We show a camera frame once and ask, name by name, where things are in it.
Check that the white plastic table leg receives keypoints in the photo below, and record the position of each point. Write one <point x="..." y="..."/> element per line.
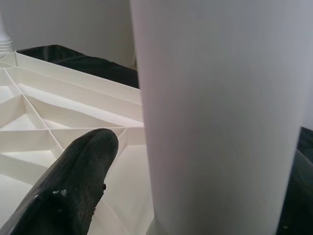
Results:
<point x="220" y="110"/>
<point x="5" y="29"/>

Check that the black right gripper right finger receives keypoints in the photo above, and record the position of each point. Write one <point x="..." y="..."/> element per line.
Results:
<point x="298" y="195"/>

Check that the white plastic table top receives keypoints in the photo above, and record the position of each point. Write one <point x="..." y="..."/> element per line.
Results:
<point x="61" y="110"/>

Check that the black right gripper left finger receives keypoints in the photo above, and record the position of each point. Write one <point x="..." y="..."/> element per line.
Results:
<point x="71" y="186"/>

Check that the black table cloth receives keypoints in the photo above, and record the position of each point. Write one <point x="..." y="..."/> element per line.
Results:
<point x="85" y="61"/>

